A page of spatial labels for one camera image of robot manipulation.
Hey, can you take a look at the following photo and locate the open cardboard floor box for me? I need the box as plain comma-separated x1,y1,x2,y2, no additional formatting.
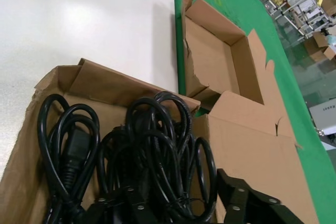
304,31,336,62

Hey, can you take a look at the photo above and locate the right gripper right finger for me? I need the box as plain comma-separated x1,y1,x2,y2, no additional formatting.
216,168,280,224

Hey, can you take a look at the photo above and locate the cardboard box with torn wall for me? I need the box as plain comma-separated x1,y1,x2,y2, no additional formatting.
181,0,302,149

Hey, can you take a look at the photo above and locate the black power cord with plug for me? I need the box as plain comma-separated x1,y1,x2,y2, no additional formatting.
37,93,103,224

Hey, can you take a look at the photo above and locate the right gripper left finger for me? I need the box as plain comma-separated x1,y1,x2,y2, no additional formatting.
86,186,148,224

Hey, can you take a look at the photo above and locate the brown cardboard box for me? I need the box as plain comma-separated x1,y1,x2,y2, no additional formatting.
0,57,325,224

